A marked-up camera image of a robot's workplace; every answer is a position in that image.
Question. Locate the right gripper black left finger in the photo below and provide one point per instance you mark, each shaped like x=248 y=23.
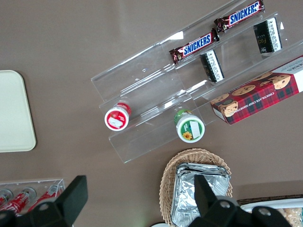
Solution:
x=71 y=201

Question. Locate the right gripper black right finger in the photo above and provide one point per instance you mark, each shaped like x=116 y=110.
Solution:
x=213 y=212

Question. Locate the aluminium foil tray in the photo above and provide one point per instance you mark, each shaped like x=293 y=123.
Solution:
x=201 y=164
x=187 y=201

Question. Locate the oval light wicker basket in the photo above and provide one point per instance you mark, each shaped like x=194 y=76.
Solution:
x=168 y=189

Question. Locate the white rectangular snack tray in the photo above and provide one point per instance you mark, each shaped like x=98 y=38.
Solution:
x=265 y=203

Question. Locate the beige rectangular serving tray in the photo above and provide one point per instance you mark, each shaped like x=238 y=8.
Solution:
x=14 y=111

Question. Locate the clear acrylic bottle rack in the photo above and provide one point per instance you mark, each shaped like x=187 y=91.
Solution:
x=54 y=182

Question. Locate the dark woven placemat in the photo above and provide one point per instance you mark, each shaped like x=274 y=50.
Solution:
x=272 y=197

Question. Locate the clear rice cracker bag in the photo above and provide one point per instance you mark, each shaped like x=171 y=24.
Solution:
x=294 y=216

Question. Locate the green lid snack cup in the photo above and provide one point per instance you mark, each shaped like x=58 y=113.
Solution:
x=190 y=128

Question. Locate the red lid snack cup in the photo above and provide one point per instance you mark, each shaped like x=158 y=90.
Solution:
x=117 y=119

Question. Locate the red tartan cookie box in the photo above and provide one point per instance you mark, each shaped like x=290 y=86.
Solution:
x=255 y=101

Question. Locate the clear acrylic stepped stand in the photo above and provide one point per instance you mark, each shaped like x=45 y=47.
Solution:
x=142 y=78

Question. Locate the small black chocolate box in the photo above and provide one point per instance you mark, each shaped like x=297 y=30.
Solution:
x=267 y=35
x=211 y=66

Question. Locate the Snickers chocolate bar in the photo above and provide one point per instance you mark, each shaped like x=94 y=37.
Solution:
x=239 y=16
x=194 y=46

